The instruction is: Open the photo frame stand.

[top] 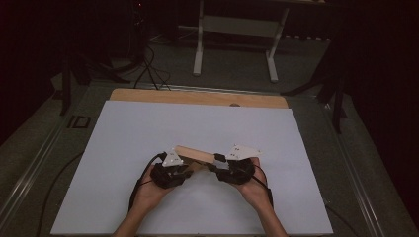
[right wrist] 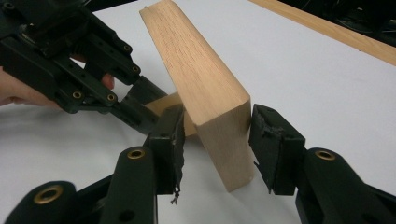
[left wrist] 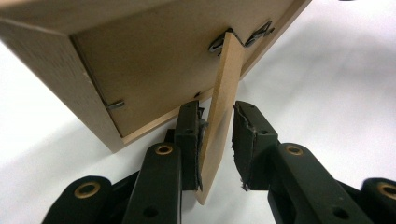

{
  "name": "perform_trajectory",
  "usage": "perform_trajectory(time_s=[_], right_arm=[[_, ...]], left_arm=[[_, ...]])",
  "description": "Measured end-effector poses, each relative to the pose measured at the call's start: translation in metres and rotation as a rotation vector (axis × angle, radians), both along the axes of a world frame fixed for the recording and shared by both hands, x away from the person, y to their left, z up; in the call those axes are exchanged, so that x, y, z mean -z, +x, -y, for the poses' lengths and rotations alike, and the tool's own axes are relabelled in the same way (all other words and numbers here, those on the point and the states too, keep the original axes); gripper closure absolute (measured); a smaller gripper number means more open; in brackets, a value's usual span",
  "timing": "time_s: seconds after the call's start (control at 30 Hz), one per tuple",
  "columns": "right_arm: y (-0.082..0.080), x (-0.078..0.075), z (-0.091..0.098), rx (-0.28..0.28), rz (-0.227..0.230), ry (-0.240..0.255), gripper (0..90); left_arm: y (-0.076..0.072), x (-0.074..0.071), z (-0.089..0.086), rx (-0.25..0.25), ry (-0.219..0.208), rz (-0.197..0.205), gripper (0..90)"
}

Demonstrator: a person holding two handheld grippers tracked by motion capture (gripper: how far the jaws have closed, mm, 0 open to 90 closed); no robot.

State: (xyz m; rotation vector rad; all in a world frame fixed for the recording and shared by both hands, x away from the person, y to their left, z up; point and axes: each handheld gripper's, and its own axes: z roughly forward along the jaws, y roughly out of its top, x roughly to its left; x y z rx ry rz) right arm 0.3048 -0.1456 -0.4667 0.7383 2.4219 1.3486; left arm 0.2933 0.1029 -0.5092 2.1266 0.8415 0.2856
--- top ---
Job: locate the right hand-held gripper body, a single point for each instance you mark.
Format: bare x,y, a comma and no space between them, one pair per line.
237,171

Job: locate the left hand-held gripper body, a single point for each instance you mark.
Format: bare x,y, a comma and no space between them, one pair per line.
168,176

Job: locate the wooden picture frame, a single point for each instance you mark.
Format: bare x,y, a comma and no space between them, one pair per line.
194,153

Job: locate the person's left hand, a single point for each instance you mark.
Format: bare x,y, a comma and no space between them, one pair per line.
150,196

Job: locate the person's right hand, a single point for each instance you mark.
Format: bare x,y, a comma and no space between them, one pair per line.
255,192

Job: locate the white table mat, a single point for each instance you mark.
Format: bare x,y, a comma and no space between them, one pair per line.
197,125

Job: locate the white metal stand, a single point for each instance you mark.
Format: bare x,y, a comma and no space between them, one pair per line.
197,59

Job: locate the black tripod stand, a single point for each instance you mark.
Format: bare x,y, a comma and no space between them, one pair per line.
337,108
66,92

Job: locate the aluminium rail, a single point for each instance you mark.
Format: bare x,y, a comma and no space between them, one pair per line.
29,177
354,177
214,89

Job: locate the black rectangular bracket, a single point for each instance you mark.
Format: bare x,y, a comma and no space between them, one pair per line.
70,122

